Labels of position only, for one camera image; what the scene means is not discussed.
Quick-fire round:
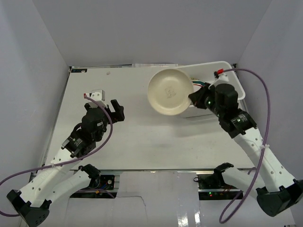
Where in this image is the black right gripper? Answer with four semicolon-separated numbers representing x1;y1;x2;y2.
188;83;223;118

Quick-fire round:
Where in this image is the white plate green red rim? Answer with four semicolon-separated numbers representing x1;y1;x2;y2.
190;78;205;89

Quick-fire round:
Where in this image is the cream round plate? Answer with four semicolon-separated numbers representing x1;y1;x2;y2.
147;69;194;116

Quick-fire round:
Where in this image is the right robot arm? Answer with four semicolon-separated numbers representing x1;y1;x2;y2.
188;83;303;217

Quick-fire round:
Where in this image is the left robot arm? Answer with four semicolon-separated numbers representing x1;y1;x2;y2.
7;97;125;227

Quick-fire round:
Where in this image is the white plastic bin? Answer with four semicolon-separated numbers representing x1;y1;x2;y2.
177;61;245;118

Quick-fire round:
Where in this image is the black label sticker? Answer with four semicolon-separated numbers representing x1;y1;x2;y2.
71;69;87;73

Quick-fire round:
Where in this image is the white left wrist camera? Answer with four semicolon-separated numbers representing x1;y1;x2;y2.
84;89;107;108

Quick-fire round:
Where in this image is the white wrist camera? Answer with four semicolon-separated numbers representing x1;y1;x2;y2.
209;69;229;88
84;89;107;108

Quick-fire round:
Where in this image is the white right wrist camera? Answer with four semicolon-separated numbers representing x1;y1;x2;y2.
209;69;229;88

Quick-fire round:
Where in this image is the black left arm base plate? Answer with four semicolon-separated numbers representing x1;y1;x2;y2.
80;175;115;191

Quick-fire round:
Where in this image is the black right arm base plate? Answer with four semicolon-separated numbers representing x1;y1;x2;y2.
193;174;236;192

